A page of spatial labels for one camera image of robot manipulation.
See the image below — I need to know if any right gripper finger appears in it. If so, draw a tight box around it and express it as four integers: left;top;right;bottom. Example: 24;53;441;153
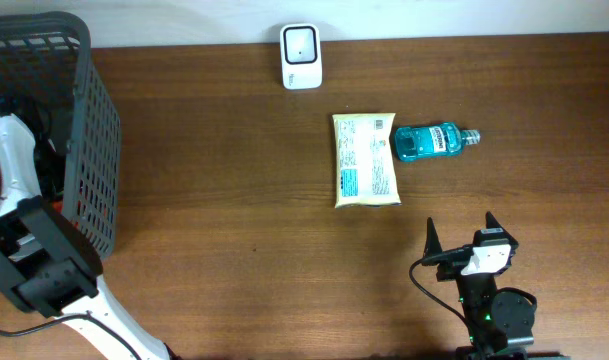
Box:
423;217;443;258
484;211;507;235

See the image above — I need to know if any yellow wet wipes pack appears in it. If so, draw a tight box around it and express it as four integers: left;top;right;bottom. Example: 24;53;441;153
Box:
332;113;401;208

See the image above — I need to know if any blue Listerine mouthwash bottle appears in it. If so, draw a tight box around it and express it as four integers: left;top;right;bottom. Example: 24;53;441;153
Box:
394;122;481;162

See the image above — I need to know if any red Hacks candy bag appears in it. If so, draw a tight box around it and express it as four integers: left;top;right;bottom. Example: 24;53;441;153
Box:
51;200;63;212

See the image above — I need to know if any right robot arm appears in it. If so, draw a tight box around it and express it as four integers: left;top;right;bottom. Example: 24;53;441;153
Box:
409;212;565;360

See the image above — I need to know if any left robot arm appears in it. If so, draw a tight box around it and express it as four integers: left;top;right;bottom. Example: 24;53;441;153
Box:
0;113;173;359

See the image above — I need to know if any white barcode scanner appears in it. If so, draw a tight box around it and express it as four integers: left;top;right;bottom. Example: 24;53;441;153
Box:
279;23;323;90

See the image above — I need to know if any grey plastic mesh basket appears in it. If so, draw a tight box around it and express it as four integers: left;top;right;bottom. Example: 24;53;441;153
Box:
0;11;122;259

